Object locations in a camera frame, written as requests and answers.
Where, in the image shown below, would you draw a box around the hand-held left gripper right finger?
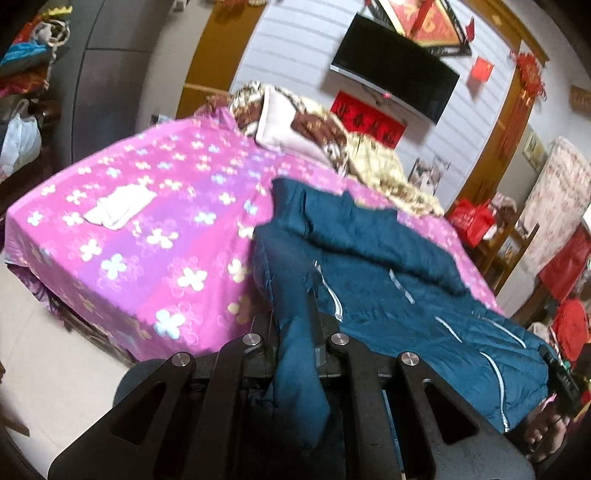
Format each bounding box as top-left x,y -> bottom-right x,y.
304,277 -> 537,480

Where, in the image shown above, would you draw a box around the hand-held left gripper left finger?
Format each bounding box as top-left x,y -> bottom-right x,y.
48,314 -> 280,480

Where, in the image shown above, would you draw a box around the teal down jacket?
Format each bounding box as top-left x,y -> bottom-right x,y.
249,178 -> 561,462

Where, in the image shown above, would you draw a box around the person's right hand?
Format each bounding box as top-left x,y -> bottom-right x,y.
525,406 -> 571,459

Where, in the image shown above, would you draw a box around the red cloth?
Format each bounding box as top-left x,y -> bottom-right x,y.
538,230 -> 591,304

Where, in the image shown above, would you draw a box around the pink floral bed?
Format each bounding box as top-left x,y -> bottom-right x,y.
4,113 -> 506,365

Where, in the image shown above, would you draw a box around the floral upright panel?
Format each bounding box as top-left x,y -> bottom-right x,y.
521,136 -> 591,274

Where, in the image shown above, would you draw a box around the red shopping bag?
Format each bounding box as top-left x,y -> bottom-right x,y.
447,198 -> 496,248

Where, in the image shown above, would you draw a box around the brown cream floral quilt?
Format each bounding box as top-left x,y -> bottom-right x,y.
198,80 -> 445,217

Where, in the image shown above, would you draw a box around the white folded cloth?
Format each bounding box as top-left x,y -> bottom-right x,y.
84,185 -> 158,230

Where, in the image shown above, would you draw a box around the pale pink pillow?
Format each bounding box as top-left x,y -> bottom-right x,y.
255,87 -> 329,163

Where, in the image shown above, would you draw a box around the yellow wooden door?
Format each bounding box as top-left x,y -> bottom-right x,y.
175,0 -> 269,121

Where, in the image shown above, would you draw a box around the grey wardrobe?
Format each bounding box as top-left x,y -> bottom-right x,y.
60,0 -> 223,163

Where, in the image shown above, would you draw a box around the white plastic bag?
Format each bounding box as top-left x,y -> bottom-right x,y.
0,112 -> 43,180

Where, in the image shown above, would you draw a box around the small red paper square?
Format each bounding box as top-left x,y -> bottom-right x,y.
468,56 -> 495,85

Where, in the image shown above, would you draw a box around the wall photo prints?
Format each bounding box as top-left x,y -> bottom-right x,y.
408,156 -> 452,195

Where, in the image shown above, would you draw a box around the red paper wall banner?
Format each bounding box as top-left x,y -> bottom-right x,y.
331,90 -> 408,150

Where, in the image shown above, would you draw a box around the black wall television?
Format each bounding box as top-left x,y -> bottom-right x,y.
329,13 -> 461,125

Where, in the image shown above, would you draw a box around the red knot wall ornament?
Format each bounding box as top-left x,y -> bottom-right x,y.
501,50 -> 548,158

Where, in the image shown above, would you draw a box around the red framed wall picture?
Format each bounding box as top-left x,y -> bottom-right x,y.
367,0 -> 475,59

